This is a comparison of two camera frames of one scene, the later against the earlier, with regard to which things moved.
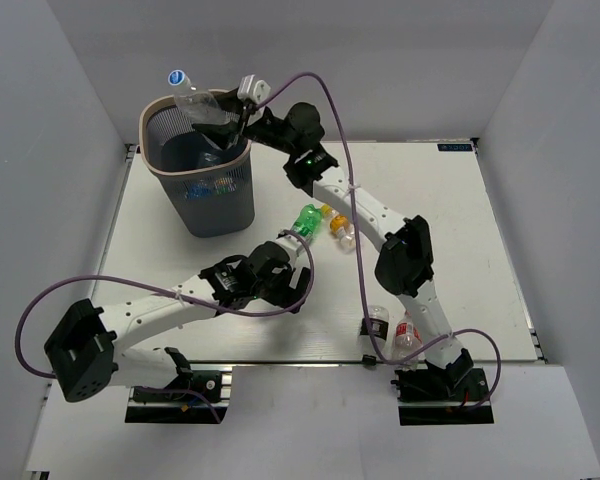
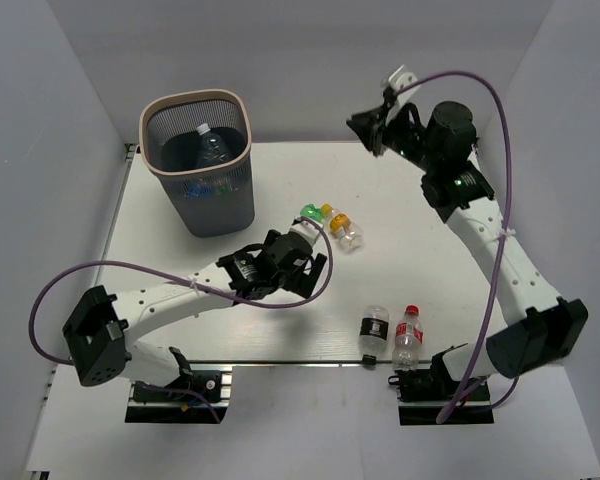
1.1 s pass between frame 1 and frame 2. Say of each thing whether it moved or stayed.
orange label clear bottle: stayed
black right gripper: moved
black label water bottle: stayed
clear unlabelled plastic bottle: moved
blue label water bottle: stayed
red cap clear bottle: stayed
